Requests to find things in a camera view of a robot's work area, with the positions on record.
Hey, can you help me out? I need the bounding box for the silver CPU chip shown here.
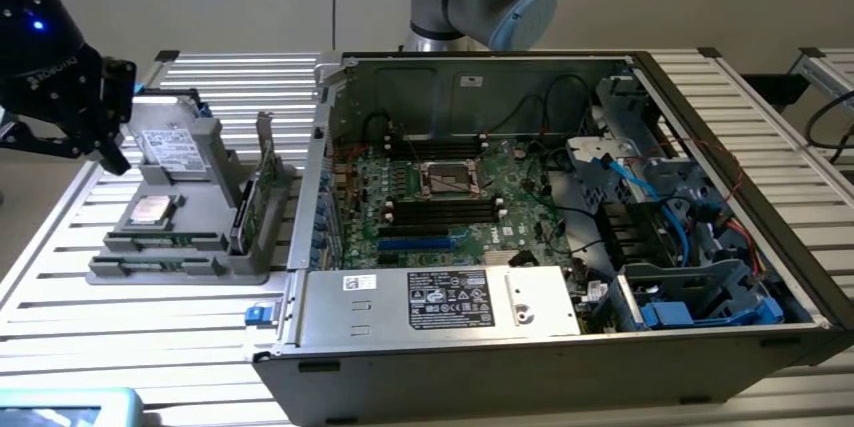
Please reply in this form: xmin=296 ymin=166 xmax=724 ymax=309
xmin=125 ymin=194 xmax=181 ymax=226

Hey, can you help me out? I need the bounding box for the light blue data wire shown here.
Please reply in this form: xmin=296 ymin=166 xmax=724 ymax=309
xmin=599 ymin=156 xmax=655 ymax=201

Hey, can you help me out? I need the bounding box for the thin red wire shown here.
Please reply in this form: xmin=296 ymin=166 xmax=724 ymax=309
xmin=692 ymin=139 xmax=748 ymax=201

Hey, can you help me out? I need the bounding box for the blue case latch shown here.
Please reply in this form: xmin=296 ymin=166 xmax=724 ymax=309
xmin=244 ymin=302 xmax=275 ymax=328

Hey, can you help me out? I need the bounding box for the grey metal drive cage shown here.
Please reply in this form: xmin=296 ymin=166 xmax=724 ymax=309
xmin=565 ymin=74 xmax=735 ymax=198

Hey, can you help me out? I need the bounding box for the silver hard disk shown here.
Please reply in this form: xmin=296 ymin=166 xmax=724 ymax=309
xmin=129 ymin=96 xmax=219 ymax=173

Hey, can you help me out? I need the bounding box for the black looped power cable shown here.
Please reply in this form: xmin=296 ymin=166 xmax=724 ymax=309
xmin=496 ymin=74 xmax=592 ymax=137

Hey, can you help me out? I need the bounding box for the silver power supply unit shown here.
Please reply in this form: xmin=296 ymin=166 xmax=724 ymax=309
xmin=296 ymin=265 xmax=581 ymax=348

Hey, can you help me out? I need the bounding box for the thick black cable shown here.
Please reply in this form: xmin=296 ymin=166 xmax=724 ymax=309
xmin=803 ymin=89 xmax=854 ymax=154

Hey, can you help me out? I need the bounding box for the green motherboard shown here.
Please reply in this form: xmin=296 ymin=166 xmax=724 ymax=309
xmin=336 ymin=139 xmax=575 ymax=268

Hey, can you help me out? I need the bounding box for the grey parts rack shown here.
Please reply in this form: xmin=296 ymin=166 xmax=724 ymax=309
xmin=86 ymin=89 xmax=305 ymax=287

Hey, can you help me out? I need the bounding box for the blue plastic disk bay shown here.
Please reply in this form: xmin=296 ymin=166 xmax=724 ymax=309
xmin=616 ymin=256 xmax=782 ymax=333

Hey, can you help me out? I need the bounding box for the blue expansion slot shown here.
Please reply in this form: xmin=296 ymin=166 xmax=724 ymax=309
xmin=377 ymin=239 xmax=455 ymax=252

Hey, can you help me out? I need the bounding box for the graphics card with metal bracket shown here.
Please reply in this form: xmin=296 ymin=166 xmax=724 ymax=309
xmin=229 ymin=110 xmax=281 ymax=253

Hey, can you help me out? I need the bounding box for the metal CPU socket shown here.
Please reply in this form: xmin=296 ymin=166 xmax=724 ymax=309
xmin=413 ymin=159 xmax=485 ymax=198

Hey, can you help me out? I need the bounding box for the black RAM slot bank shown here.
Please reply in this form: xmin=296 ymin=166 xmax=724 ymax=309
xmin=385 ymin=134 xmax=485 ymax=158
xmin=384 ymin=199 xmax=503 ymax=226

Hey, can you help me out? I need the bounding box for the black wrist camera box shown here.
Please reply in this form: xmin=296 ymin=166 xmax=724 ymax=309
xmin=98 ymin=56 xmax=138 ymax=124

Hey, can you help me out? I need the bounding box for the open black PC case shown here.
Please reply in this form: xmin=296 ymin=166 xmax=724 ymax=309
xmin=251 ymin=49 xmax=854 ymax=427

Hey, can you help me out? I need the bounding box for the red flat data wire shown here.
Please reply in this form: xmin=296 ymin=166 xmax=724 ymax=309
xmin=730 ymin=216 xmax=767 ymax=284

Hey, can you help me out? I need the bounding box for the black expansion slot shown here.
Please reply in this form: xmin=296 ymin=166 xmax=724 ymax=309
xmin=379 ymin=225 xmax=449 ymax=238

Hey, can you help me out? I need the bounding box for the light blue screen device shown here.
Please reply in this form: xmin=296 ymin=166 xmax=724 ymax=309
xmin=0 ymin=386 xmax=145 ymax=427

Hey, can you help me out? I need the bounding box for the green RAM stick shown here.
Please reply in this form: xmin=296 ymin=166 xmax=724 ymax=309
xmin=129 ymin=232 xmax=215 ymax=251
xmin=116 ymin=257 xmax=208 ymax=273

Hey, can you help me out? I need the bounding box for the dark blue data wire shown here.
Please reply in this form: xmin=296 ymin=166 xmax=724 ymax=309
xmin=656 ymin=196 xmax=710 ymax=289

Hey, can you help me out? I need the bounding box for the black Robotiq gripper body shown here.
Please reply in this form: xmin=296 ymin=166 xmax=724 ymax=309
xmin=0 ymin=0 xmax=116 ymax=149

